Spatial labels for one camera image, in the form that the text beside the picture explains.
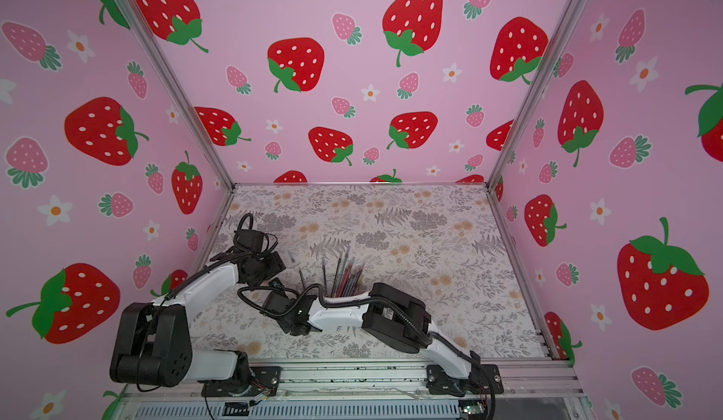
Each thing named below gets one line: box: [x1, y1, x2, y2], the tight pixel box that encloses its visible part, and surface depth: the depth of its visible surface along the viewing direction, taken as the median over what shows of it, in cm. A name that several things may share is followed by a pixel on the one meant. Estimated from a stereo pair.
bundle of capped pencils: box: [321, 244, 366, 298], surface depth 95 cm
